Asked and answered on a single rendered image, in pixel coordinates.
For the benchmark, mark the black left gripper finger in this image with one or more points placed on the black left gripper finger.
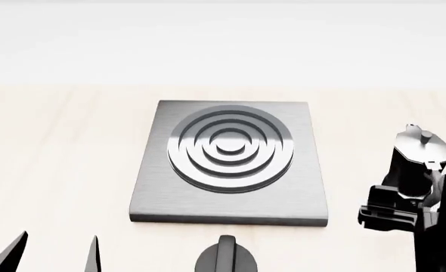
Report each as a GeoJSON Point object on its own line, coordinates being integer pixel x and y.
{"type": "Point", "coordinates": [93, 258]}
{"type": "Point", "coordinates": [11, 253]}

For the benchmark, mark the silver and black moka pot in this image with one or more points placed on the silver and black moka pot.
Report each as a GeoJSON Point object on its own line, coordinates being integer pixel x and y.
{"type": "Point", "coordinates": [410, 158]}

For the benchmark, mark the silver stove plate with rings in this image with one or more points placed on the silver stove plate with rings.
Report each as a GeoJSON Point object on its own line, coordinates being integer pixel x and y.
{"type": "Point", "coordinates": [151, 198]}

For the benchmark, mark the dark round stove knob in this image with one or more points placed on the dark round stove knob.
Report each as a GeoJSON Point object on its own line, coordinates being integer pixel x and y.
{"type": "Point", "coordinates": [226, 259]}

